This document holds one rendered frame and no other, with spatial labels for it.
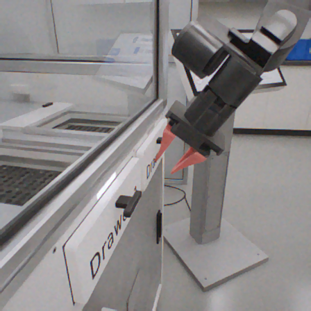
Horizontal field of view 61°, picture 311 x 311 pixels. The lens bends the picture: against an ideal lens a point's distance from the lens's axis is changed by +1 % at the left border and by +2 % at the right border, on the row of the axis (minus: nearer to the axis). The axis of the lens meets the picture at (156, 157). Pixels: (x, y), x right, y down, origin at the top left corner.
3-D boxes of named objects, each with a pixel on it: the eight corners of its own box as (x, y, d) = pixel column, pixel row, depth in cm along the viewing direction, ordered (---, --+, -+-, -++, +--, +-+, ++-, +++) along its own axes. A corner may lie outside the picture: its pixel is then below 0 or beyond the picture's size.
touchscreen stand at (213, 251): (268, 260, 153) (312, 76, 110) (203, 291, 134) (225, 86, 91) (212, 212, 193) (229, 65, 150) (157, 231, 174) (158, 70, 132)
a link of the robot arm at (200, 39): (305, 19, 33) (280, 55, 41) (233, -33, 35) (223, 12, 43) (237, 89, 32) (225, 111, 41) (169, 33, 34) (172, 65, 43)
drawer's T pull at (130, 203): (142, 195, 51) (141, 189, 50) (130, 219, 44) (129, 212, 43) (124, 193, 51) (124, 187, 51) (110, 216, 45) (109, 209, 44)
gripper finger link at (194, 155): (153, 148, 49) (183, 108, 44) (184, 170, 49) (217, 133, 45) (144, 164, 43) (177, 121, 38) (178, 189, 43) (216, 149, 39)
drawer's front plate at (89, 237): (141, 198, 64) (139, 157, 60) (85, 307, 39) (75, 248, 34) (134, 196, 65) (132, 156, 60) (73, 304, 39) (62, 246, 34)
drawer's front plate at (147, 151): (166, 148, 92) (166, 118, 87) (144, 192, 66) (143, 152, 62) (161, 148, 92) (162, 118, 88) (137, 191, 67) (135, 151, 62)
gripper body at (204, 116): (169, 107, 45) (197, 70, 41) (217, 143, 45) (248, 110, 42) (162, 119, 39) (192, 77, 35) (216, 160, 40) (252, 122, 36)
